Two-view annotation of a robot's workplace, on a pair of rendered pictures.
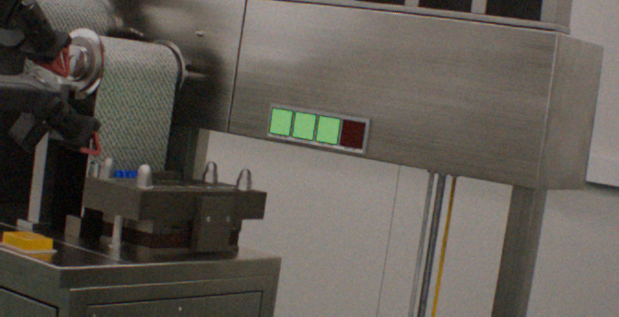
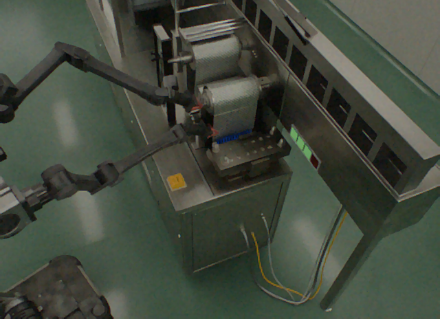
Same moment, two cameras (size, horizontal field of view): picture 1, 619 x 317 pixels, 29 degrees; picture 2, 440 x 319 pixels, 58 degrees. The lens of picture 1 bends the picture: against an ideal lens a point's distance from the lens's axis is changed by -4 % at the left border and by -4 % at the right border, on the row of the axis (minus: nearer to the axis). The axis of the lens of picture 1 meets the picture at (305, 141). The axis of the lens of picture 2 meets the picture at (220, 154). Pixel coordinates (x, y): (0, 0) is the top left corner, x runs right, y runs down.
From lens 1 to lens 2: 1.81 m
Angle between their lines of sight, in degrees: 52
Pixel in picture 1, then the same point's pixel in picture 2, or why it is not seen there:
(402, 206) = not seen: outside the picture
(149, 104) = (243, 111)
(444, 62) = (350, 167)
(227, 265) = (262, 183)
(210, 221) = (256, 169)
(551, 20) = (398, 193)
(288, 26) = (301, 99)
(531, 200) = not seen: hidden behind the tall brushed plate
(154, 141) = (247, 120)
